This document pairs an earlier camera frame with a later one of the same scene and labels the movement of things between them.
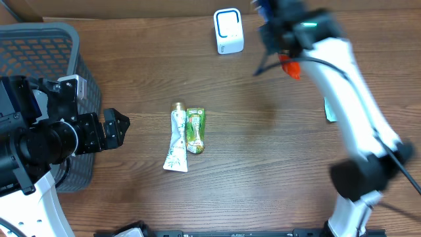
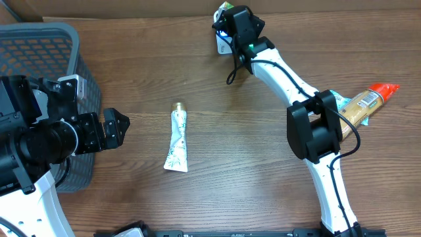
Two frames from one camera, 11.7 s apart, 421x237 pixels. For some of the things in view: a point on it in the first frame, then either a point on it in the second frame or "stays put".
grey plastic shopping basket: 49,50 stays put
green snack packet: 195,124 → 225,6
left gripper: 91,132 stays put
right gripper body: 274,37 → 219,25
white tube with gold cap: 176,159 stays put
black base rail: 134,229 stays put
